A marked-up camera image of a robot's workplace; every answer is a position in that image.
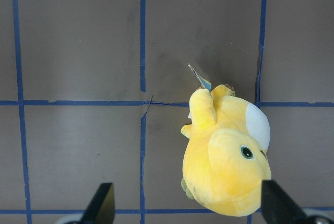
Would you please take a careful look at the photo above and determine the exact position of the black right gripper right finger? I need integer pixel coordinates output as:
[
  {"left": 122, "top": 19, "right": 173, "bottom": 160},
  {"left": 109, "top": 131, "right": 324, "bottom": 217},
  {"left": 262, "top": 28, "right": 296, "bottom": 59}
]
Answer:
[{"left": 261, "top": 180, "right": 307, "bottom": 223}]

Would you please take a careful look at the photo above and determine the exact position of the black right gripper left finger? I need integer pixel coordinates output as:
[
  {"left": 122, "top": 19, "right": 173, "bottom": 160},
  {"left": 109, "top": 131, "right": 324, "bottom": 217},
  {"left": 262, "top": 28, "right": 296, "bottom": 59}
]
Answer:
[{"left": 80, "top": 183, "right": 115, "bottom": 224}]

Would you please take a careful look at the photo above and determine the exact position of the yellow plush toy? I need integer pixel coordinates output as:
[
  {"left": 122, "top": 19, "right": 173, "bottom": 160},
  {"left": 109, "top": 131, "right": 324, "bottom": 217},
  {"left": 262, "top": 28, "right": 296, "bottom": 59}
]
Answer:
[{"left": 181, "top": 77, "right": 271, "bottom": 217}]

